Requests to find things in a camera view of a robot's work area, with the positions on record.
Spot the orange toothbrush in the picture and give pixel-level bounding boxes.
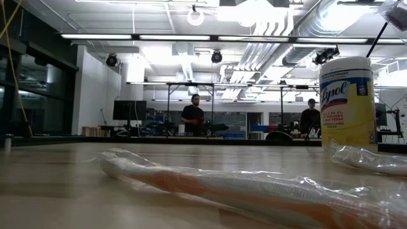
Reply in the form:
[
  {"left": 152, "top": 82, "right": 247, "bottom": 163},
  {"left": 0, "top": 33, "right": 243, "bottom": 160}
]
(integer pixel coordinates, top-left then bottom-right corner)
[
  {"left": 329, "top": 138, "right": 407, "bottom": 178},
  {"left": 376, "top": 0, "right": 407, "bottom": 32},
  {"left": 98, "top": 148, "right": 407, "bottom": 229}
]

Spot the person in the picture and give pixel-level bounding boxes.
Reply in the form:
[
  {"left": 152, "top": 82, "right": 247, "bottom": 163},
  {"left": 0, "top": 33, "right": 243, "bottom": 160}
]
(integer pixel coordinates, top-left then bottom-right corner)
[
  {"left": 300, "top": 98, "right": 321, "bottom": 138},
  {"left": 180, "top": 94, "right": 206, "bottom": 137}
]

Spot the black computer monitor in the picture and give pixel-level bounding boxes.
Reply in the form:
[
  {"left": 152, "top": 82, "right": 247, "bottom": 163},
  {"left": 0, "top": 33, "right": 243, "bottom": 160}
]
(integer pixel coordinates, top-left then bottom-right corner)
[{"left": 113, "top": 100, "right": 148, "bottom": 128}]

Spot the black beam with light strips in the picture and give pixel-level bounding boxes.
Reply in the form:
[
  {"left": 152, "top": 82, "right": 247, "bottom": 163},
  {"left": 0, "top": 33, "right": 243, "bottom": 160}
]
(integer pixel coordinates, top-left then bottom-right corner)
[{"left": 55, "top": 32, "right": 407, "bottom": 45}]

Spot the black chair back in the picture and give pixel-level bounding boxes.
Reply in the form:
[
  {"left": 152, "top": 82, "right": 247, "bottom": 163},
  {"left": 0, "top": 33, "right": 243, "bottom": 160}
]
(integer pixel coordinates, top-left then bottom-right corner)
[{"left": 265, "top": 130, "right": 293, "bottom": 141}]

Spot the yellow Lysol wipes canister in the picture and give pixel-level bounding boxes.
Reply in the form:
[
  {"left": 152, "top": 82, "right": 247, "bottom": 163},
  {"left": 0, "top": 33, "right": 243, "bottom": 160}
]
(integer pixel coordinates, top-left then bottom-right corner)
[{"left": 319, "top": 56, "right": 379, "bottom": 153}]

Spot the black monitor on stand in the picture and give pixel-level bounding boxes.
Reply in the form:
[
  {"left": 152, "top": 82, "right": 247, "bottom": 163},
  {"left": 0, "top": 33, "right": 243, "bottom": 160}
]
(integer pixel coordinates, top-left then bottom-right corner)
[{"left": 375, "top": 102, "right": 405, "bottom": 144}]

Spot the small white cylinder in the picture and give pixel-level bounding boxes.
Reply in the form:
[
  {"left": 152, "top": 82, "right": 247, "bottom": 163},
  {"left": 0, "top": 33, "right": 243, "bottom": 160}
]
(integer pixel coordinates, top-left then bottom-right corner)
[{"left": 3, "top": 133, "right": 14, "bottom": 153}]

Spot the black background rig frame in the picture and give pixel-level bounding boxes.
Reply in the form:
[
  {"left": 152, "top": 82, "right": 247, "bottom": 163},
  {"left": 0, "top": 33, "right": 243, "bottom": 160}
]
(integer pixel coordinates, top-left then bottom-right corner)
[{"left": 127, "top": 81, "right": 321, "bottom": 138}]

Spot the black aluminium table frame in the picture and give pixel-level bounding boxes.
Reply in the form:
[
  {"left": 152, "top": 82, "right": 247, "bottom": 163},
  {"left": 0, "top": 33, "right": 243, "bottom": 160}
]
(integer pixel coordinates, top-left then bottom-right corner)
[{"left": 0, "top": 133, "right": 407, "bottom": 155}]

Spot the white ring light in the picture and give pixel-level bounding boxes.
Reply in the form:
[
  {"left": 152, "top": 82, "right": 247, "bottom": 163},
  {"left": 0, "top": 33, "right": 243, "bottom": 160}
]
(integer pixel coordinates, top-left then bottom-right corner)
[{"left": 186, "top": 8, "right": 205, "bottom": 27}]

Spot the silver ventilation duct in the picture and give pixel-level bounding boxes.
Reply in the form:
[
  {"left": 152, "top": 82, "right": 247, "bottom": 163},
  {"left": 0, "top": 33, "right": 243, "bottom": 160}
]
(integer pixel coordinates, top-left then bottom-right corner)
[{"left": 281, "top": 0, "right": 354, "bottom": 67}]

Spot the black ceiling camera cluster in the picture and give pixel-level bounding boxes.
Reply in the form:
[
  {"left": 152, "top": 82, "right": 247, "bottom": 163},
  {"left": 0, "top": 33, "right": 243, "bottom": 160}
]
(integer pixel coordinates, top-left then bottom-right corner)
[{"left": 312, "top": 45, "right": 341, "bottom": 66}]

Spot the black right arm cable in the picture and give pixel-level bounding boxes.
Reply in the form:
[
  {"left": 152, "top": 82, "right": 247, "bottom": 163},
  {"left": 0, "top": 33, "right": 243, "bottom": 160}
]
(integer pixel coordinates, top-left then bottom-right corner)
[{"left": 365, "top": 21, "right": 389, "bottom": 59}]

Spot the yellow extension cable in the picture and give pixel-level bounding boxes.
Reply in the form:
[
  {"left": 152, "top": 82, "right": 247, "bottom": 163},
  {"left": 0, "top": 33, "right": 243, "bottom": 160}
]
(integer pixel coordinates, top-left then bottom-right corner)
[{"left": 0, "top": 0, "right": 34, "bottom": 137}]

